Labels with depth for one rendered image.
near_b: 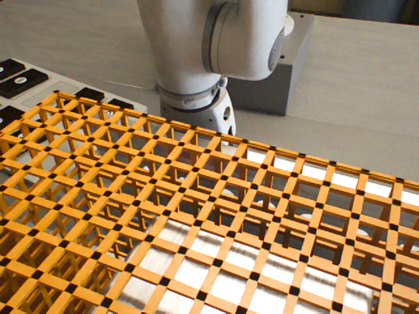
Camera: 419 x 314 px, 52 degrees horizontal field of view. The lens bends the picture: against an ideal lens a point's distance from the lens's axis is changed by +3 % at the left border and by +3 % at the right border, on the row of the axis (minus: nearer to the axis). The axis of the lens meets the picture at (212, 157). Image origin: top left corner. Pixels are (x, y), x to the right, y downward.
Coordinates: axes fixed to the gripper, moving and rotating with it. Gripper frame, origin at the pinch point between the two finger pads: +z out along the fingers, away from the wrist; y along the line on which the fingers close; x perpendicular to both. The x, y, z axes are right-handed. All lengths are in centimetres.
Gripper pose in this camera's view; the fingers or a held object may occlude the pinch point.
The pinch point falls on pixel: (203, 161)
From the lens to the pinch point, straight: 66.8
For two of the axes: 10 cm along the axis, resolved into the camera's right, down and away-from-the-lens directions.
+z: 0.8, 6.1, 7.8
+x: -3.8, 7.5, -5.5
